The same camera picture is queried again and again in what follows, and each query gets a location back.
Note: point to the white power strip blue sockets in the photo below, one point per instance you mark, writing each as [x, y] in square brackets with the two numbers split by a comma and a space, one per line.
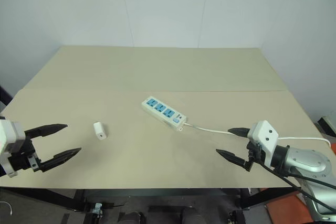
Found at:
[164, 112]

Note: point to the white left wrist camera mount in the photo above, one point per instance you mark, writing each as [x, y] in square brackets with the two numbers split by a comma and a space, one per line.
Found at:
[10, 132]

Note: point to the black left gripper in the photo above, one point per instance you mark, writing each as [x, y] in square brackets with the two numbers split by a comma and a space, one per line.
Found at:
[22, 159]

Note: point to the small metal clamp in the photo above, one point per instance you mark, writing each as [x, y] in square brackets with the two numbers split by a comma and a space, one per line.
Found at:
[97, 207]

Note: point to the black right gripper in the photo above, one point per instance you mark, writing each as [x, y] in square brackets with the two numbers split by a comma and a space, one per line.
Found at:
[254, 153]

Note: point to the black and white equipment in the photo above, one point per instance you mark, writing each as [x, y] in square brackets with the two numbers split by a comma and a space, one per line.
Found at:
[326, 125]

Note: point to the black side frame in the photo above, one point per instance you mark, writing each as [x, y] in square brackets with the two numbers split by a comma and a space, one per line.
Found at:
[5, 96]

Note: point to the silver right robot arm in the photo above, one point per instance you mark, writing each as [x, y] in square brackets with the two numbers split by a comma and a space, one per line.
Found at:
[309, 162]

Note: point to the black table frame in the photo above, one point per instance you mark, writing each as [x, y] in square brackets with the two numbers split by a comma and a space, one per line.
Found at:
[52, 198]

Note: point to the white plug adapter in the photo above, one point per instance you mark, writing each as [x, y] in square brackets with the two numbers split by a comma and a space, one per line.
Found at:
[99, 130]

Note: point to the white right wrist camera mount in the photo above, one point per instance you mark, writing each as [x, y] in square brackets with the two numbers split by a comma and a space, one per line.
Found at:
[265, 132]

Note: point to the orange floor object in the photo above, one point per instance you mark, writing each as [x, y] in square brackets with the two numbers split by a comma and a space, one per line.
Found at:
[288, 208]

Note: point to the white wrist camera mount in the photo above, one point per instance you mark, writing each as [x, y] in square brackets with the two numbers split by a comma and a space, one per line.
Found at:
[10, 132]
[265, 132]

